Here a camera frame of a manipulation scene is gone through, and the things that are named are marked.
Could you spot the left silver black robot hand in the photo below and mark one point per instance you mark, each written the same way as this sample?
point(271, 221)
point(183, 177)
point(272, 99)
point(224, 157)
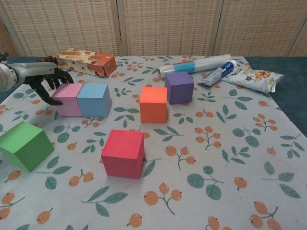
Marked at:
point(33, 70)

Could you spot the pink foam cube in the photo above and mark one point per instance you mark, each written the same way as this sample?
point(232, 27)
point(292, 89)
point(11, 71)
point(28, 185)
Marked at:
point(67, 103)

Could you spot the light blue foam cube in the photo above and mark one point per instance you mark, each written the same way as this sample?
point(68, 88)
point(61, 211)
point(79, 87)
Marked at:
point(92, 105)

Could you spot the green foam cube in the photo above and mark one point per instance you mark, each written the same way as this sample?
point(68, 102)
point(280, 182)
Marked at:
point(26, 148)

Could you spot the magenta red foam cube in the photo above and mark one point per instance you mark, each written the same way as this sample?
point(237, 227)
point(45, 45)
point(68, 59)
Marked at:
point(122, 155)

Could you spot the orange foam cube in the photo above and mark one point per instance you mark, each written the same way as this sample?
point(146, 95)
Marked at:
point(153, 110)

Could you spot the purple foam cube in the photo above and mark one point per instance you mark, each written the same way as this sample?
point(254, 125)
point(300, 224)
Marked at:
point(180, 92)

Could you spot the dark red grape bunch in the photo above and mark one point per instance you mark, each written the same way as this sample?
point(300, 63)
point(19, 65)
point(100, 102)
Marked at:
point(49, 58)

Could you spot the orange biscuit box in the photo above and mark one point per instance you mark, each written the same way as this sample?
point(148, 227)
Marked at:
point(96, 62)

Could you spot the bamboo folding screen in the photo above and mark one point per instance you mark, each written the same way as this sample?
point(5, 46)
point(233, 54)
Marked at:
point(168, 26)

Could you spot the clear cling film roll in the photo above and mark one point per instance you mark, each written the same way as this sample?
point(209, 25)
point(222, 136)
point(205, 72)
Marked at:
point(206, 64)

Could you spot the blue white toothpaste tube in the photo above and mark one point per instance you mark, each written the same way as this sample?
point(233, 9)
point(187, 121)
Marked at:
point(218, 73)

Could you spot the floral print tablecloth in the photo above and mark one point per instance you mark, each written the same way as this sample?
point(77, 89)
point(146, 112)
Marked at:
point(216, 167)

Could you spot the white nut snack bag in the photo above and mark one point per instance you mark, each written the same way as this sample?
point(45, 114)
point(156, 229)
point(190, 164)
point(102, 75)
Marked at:
point(254, 79)

